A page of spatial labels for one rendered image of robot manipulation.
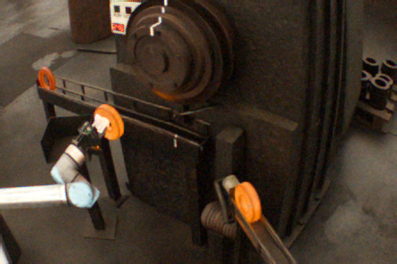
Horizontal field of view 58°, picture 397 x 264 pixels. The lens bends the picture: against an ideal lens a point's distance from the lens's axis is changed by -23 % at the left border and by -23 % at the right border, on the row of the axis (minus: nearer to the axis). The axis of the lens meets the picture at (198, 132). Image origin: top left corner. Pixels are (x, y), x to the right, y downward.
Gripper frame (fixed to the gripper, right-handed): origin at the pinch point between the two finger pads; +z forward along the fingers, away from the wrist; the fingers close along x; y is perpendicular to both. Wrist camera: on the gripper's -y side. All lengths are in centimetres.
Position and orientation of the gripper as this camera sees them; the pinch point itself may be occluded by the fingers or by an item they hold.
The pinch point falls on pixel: (107, 118)
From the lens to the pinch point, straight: 180.6
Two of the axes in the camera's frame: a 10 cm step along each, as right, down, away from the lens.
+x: -8.2, -3.3, 4.8
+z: 5.4, -7.2, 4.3
